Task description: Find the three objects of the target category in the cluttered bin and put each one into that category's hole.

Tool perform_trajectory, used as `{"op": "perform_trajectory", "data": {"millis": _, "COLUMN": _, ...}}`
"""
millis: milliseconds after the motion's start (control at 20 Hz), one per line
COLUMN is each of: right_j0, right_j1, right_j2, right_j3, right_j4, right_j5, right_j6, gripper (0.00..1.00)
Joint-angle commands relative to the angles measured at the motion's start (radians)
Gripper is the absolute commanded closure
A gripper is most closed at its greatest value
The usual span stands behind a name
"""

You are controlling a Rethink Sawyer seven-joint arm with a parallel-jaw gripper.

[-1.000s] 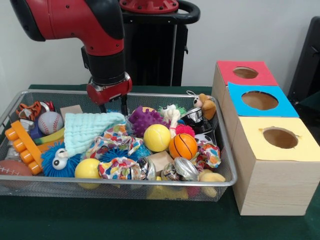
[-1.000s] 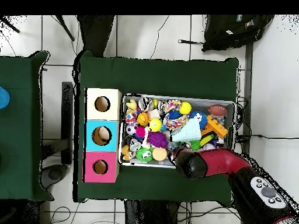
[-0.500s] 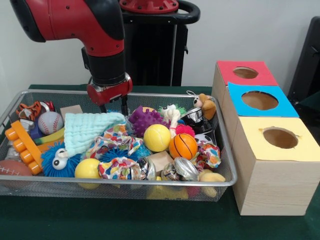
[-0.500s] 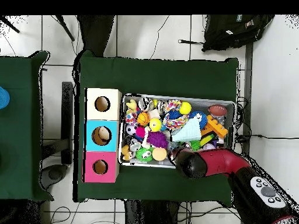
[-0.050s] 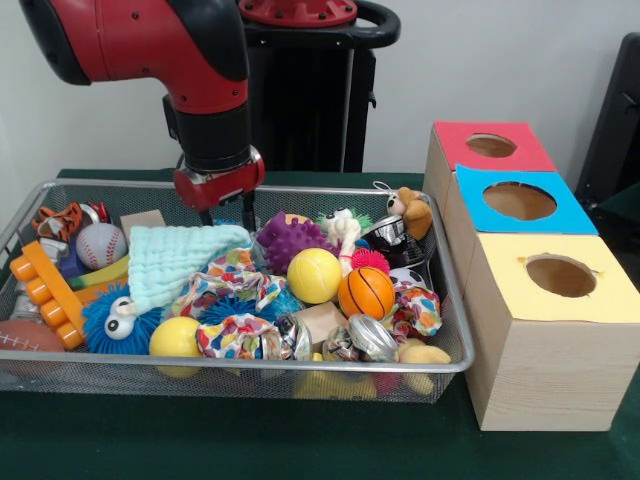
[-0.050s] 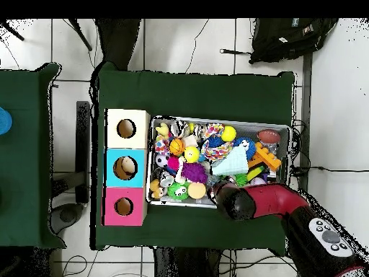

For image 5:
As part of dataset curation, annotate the orange plastic building block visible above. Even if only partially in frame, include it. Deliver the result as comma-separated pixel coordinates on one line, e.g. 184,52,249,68
10,240,91,351

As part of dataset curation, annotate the purple spiky ball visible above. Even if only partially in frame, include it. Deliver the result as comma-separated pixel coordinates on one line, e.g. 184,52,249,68
258,213,339,276

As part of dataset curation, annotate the yellow tennis ball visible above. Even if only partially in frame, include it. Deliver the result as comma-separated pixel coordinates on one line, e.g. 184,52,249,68
287,248,343,305

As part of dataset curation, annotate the blue fuzzy toy with eyes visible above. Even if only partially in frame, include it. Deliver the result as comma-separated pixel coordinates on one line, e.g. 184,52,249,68
80,285,163,356

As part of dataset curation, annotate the wooden box with three holes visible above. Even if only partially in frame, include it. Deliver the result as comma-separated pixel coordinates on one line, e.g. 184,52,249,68
422,121,640,433

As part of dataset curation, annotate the black office chair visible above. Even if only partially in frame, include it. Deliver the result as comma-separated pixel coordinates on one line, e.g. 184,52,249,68
575,33,640,226

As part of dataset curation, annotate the white baseball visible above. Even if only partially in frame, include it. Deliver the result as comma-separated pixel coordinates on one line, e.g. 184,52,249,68
76,222,128,270

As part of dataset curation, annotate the small brown football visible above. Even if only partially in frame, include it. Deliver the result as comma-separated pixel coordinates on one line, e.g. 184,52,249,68
0,319,66,376

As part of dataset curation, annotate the plain yellow ball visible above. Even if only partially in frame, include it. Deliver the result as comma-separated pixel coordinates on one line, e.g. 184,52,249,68
149,316,203,361

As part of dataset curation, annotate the small orange basketball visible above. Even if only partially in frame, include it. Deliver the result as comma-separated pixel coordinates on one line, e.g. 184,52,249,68
338,266,396,321

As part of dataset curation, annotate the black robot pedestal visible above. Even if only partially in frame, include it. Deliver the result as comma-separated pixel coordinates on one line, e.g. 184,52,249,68
246,0,401,173

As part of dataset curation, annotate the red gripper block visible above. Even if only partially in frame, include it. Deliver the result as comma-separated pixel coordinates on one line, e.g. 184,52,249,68
173,148,266,233

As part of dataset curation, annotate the clear mesh bin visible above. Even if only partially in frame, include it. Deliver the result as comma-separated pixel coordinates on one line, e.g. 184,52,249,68
0,178,476,404

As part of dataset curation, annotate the colourful polka dot cloth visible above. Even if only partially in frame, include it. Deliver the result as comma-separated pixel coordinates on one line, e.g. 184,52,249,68
165,245,291,321

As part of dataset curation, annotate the mint green knitted cloth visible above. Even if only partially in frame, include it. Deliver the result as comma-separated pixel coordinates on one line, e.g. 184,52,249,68
127,223,253,317

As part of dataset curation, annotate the dark green table cloth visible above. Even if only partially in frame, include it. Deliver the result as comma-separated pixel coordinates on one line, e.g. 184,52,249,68
0,168,640,480

